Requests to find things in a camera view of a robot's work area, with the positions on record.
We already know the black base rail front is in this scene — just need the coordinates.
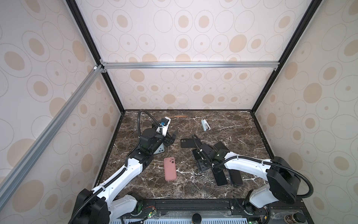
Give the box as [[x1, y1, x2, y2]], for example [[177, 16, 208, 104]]
[[109, 198, 313, 224]]

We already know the brown wooden stick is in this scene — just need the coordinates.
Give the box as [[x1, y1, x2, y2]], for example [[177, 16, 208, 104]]
[[169, 115, 189, 119]]

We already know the black phone case horizontal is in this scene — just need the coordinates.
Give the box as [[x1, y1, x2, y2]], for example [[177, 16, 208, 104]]
[[180, 139, 202, 148]]

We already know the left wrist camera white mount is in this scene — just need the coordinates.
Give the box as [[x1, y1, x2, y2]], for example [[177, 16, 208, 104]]
[[156, 117, 171, 136]]

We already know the light blue phone case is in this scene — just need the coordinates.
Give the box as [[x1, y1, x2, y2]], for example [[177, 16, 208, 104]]
[[154, 143, 165, 155]]

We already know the black round button right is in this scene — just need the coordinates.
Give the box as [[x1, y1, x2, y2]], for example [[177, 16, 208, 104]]
[[283, 212, 306, 224]]

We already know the black knob front centre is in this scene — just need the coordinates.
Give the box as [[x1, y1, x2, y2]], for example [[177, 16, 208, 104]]
[[191, 213, 202, 224]]

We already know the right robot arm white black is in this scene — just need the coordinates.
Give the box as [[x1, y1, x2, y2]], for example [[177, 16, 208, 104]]
[[195, 144, 314, 214]]

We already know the black phone tilted far right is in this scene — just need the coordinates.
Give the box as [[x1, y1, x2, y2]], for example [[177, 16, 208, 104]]
[[214, 141, 230, 154]]

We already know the pink phone case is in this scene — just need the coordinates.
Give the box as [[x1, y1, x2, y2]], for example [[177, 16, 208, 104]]
[[164, 157, 177, 181]]

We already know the black phone middle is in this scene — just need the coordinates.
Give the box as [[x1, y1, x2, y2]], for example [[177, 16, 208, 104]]
[[212, 168, 228, 186]]

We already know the diagonal aluminium rail left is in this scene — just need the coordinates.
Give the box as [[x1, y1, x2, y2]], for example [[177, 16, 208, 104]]
[[1, 64, 103, 210]]

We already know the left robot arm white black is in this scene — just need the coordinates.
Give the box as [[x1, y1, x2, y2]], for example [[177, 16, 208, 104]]
[[69, 128, 178, 224]]

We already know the horizontal aluminium rail back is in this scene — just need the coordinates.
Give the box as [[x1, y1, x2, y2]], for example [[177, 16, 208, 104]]
[[95, 61, 280, 71]]

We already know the small white blue box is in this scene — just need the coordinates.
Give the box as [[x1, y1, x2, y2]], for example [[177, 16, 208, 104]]
[[201, 119, 211, 132]]

